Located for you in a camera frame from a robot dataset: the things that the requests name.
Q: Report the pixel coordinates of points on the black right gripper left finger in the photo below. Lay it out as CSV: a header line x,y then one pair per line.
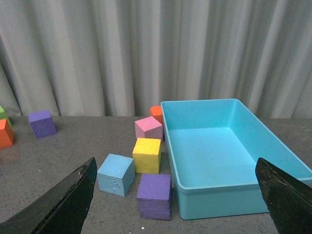
x,y
61,210

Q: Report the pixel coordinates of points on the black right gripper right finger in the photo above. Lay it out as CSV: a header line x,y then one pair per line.
x,y
288,200

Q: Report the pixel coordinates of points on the light blue foam cube embossed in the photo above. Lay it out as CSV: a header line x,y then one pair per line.
x,y
116,174

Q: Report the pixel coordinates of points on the purple foam cube far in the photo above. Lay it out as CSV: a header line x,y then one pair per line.
x,y
42,124

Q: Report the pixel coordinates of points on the orange foam cube left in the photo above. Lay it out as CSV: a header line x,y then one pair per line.
x,y
6,134

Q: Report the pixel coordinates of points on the purple foam cube near bin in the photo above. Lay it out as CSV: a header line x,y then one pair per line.
x,y
155,197

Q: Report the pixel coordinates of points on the light blue plastic bin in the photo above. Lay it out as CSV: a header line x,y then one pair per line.
x,y
213,147

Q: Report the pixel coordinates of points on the yellow foam cube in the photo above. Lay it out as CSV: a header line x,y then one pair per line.
x,y
147,155

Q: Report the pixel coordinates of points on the green foam cube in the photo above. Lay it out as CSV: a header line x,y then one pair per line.
x,y
3,115

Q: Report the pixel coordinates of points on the orange foam cube behind pink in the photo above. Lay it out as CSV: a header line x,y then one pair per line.
x,y
156,112

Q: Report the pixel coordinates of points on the grey pleated curtain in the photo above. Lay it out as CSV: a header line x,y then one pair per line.
x,y
121,57

